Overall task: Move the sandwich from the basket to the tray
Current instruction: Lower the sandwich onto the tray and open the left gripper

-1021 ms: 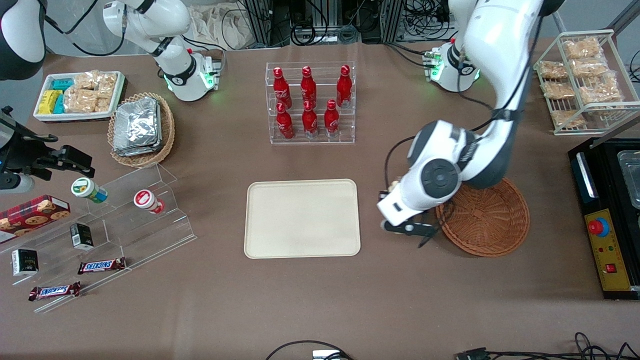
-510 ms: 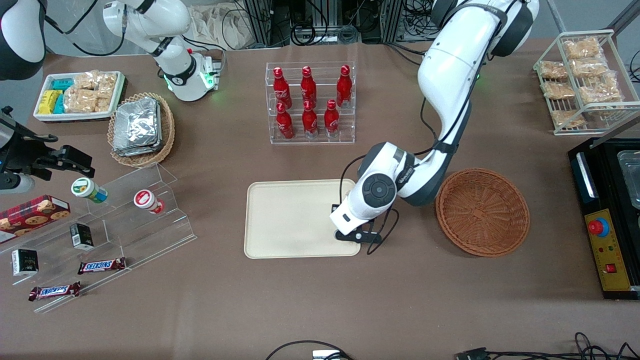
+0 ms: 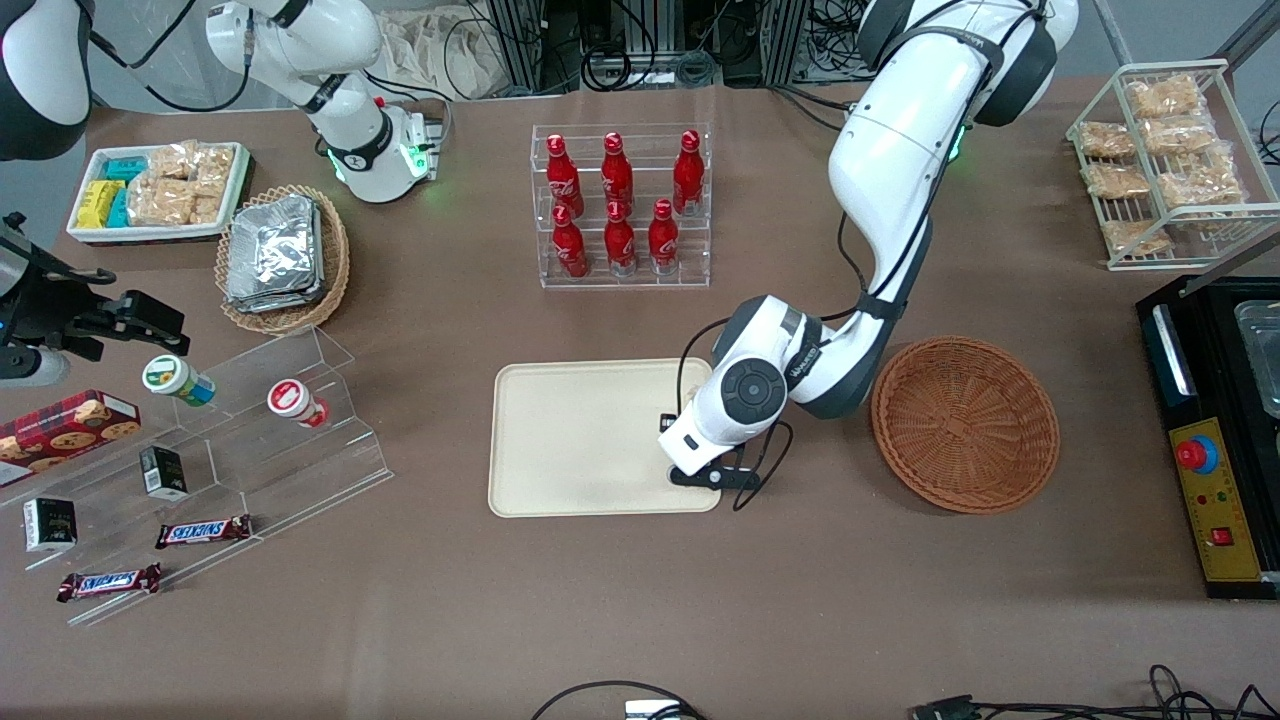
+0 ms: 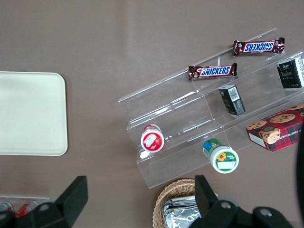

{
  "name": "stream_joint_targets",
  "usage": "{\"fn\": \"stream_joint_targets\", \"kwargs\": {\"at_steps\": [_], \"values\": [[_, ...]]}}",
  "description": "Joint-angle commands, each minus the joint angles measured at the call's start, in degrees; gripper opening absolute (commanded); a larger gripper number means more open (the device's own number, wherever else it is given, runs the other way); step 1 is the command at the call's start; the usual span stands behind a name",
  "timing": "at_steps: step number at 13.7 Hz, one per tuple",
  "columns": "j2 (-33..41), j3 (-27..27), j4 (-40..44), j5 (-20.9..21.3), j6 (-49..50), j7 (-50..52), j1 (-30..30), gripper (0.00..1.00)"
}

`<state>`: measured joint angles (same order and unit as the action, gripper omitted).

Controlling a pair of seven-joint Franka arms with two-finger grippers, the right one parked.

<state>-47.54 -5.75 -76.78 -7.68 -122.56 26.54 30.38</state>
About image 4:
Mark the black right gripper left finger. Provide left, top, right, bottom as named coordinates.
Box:
left=0, top=175, right=89, bottom=228

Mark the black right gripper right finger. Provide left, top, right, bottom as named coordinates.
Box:
left=190, top=175, right=293, bottom=228

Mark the light wicker basket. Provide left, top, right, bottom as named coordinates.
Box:
left=153, top=178, right=214, bottom=228

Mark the cream rectangular tray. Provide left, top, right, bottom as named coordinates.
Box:
left=0, top=72, right=69, bottom=157

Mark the clear acrylic bottle rack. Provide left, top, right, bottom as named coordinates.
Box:
left=0, top=194, right=51, bottom=214

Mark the silver foil pack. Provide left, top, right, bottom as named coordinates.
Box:
left=162, top=196, right=202, bottom=228

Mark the green lid yogurt cup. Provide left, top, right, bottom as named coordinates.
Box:
left=202, top=138, right=240, bottom=174

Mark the red lid yogurt cup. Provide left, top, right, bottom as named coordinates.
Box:
left=140, top=123, right=165, bottom=153

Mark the clear acrylic tiered stand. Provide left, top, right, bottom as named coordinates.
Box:
left=118, top=28, right=304, bottom=190

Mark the red tartan cookie box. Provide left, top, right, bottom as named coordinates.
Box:
left=246, top=102, right=304, bottom=152

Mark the small black carton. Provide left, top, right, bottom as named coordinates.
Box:
left=218, top=84, right=247, bottom=116
left=276, top=56, right=304, bottom=90

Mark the brown Snickers bar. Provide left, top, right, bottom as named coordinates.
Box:
left=233, top=37, right=285, bottom=57
left=188, top=62, right=238, bottom=81

